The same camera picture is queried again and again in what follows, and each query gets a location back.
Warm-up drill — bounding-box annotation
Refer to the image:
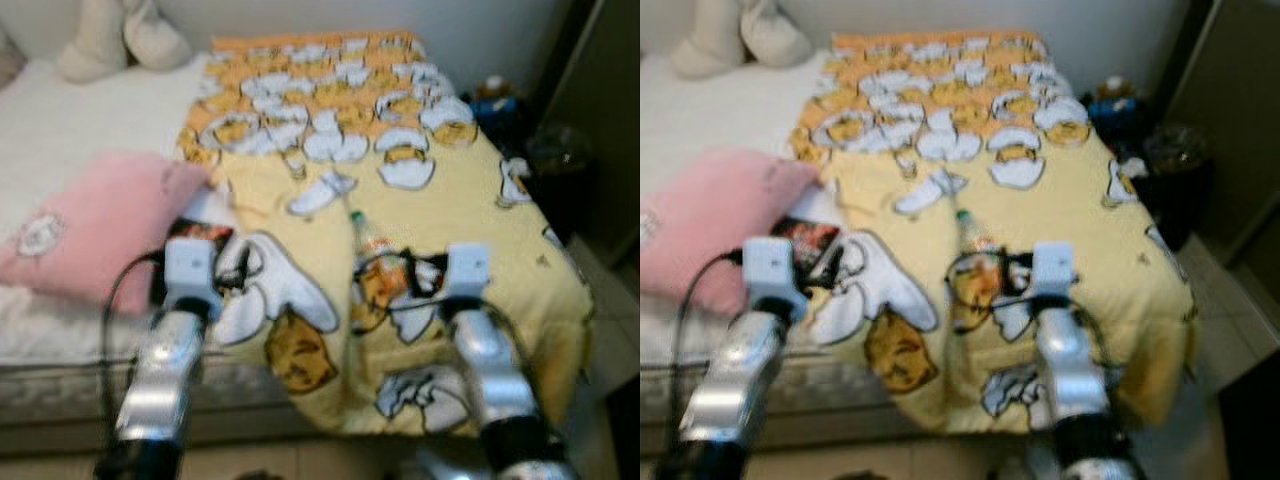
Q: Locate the dark red-green cover book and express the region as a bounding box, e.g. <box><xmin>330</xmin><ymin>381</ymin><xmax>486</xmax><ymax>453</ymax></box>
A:
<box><xmin>780</xmin><ymin>215</ymin><xmax>843</xmax><ymax>251</ymax></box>
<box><xmin>165</xmin><ymin>215</ymin><xmax>237</xmax><ymax>247</ymax></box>

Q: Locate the clear plastic bottle orange label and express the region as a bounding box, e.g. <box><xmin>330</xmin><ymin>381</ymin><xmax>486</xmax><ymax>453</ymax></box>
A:
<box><xmin>953</xmin><ymin>209</ymin><xmax>1003</xmax><ymax>333</ymax></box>
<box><xmin>348</xmin><ymin>210</ymin><xmax>403</xmax><ymax>333</ymax></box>

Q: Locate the yellow egg cartoon print blanket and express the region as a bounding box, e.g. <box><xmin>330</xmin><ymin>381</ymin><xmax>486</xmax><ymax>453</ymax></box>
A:
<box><xmin>790</xmin><ymin>32</ymin><xmax>1199</xmax><ymax>437</ymax></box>
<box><xmin>178</xmin><ymin>32</ymin><xmax>593</xmax><ymax>439</ymax></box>

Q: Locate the pink pillow with fist drawing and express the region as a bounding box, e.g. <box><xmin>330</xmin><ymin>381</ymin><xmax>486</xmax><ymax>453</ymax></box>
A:
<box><xmin>0</xmin><ymin>150</ymin><xmax>213</xmax><ymax>317</ymax></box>
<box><xmin>640</xmin><ymin>150</ymin><xmax>823</xmax><ymax>319</ymax></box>

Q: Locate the black waste bin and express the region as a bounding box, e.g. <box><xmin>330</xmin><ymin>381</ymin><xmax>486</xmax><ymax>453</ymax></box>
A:
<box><xmin>1140</xmin><ymin>124</ymin><xmax>1217</xmax><ymax>253</ymax></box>
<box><xmin>522</xmin><ymin>124</ymin><xmax>593</xmax><ymax>247</ymax></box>

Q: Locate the blue bottle with pale cap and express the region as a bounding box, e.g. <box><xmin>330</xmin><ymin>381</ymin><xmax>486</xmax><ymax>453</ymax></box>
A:
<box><xmin>1088</xmin><ymin>75</ymin><xmax>1142</xmax><ymax>153</ymax></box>
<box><xmin>470</xmin><ymin>75</ymin><xmax>522</xmax><ymax>153</ymax></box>

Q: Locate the white quilted mattress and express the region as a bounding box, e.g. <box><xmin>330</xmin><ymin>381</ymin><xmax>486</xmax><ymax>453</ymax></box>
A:
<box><xmin>640</xmin><ymin>50</ymin><xmax>941</xmax><ymax>426</ymax></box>
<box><xmin>0</xmin><ymin>55</ymin><xmax>331</xmax><ymax>426</ymax></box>

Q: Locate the cream plush toy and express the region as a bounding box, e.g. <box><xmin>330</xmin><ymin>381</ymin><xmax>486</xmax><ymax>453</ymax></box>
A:
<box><xmin>55</xmin><ymin>0</ymin><xmax>192</xmax><ymax>84</ymax></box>
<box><xmin>670</xmin><ymin>0</ymin><xmax>814</xmax><ymax>80</ymax></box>

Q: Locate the dark cabinet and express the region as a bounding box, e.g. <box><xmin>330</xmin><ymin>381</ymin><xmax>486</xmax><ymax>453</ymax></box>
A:
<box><xmin>538</xmin><ymin>0</ymin><xmax>641</xmax><ymax>267</ymax></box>
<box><xmin>1165</xmin><ymin>0</ymin><xmax>1280</xmax><ymax>267</ymax></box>

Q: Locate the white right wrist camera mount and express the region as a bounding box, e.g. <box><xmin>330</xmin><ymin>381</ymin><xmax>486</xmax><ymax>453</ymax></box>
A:
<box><xmin>445</xmin><ymin>243</ymin><xmax>493</xmax><ymax>307</ymax></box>
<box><xmin>1030</xmin><ymin>243</ymin><xmax>1077</xmax><ymax>307</ymax></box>

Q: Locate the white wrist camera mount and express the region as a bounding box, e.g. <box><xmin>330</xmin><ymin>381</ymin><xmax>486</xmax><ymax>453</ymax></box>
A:
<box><xmin>1030</xmin><ymin>243</ymin><xmax>1077</xmax><ymax>307</ymax></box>
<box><xmin>163</xmin><ymin>238</ymin><xmax>223</xmax><ymax>307</ymax></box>
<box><xmin>745</xmin><ymin>237</ymin><xmax>807</xmax><ymax>303</ymax></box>
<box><xmin>445</xmin><ymin>243</ymin><xmax>493</xmax><ymax>307</ymax></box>

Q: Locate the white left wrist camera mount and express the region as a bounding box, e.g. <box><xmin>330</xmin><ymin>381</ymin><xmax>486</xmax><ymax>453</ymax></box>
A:
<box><xmin>745</xmin><ymin>237</ymin><xmax>807</xmax><ymax>303</ymax></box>
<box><xmin>163</xmin><ymin>238</ymin><xmax>223</xmax><ymax>307</ymax></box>

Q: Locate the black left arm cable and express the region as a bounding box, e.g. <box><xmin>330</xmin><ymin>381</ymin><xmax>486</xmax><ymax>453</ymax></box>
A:
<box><xmin>675</xmin><ymin>248</ymin><xmax>749</xmax><ymax>431</ymax></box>
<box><xmin>100</xmin><ymin>250</ymin><xmax>167</xmax><ymax>446</ymax></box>

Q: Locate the grey-beige bed frame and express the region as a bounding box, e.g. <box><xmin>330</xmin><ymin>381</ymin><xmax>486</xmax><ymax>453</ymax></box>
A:
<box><xmin>0</xmin><ymin>408</ymin><xmax>341</xmax><ymax>457</ymax></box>
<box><xmin>640</xmin><ymin>408</ymin><xmax>946</xmax><ymax>457</ymax></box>

